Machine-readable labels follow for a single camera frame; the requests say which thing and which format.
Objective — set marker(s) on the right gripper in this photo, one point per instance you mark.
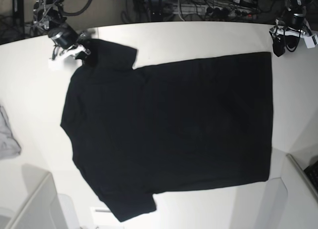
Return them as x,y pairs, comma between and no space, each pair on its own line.
68,42

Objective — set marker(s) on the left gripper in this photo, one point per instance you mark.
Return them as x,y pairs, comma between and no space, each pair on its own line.
291,25

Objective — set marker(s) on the black T-shirt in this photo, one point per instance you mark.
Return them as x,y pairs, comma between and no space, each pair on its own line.
183,126

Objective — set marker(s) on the grey cloth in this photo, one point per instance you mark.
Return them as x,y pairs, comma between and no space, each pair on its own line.
9,147

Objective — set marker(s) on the black keyboard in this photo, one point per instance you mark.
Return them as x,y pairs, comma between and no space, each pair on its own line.
312,174

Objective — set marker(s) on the white wrist camera tag right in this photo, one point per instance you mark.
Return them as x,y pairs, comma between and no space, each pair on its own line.
62,59

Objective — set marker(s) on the white wrist camera tag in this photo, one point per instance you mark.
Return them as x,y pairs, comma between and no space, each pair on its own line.
311,41
62,59

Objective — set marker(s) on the white wrist camera tag left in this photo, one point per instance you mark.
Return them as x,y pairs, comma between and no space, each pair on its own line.
311,41

